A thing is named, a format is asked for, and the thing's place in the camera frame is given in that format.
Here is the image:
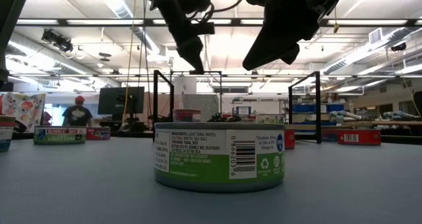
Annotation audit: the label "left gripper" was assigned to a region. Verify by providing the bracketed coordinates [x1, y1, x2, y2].
[133, 0, 216, 74]

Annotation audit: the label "person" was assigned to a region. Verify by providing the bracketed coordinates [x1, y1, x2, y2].
[61, 95, 94, 128]

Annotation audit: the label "black computer monitor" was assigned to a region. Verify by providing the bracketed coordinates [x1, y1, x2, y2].
[97, 86, 146, 117]

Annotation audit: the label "blue seafood can gold lid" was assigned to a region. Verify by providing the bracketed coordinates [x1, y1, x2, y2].
[172, 108, 202, 123]
[321, 128, 339, 142]
[0, 115, 16, 153]

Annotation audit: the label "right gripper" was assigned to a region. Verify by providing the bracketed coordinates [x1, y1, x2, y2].
[243, 0, 352, 70]

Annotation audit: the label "hanging cable with yellow plug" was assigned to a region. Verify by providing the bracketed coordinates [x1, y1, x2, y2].
[332, 6, 340, 34]

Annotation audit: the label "white air vent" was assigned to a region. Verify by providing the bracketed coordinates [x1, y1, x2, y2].
[368, 28, 383, 46]

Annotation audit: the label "small white screen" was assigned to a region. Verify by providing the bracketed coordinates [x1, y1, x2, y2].
[235, 105, 252, 117]

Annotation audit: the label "blue storage bins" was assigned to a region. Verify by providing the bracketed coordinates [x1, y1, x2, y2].
[292, 103, 346, 115]

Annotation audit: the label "dark hanging cable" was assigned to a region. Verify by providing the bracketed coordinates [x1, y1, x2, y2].
[137, 0, 153, 119]

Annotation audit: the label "blue table mat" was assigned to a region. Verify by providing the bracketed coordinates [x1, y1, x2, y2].
[0, 136, 422, 224]

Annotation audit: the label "floral printed board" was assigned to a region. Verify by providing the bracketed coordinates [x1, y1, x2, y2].
[0, 92, 46, 132]

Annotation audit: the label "black ceiling spotlight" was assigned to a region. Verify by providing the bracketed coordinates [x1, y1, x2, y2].
[41, 28, 74, 53]

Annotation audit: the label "green tuna can silver lid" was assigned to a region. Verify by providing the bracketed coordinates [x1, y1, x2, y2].
[33, 125, 88, 146]
[256, 114, 285, 125]
[153, 123, 286, 194]

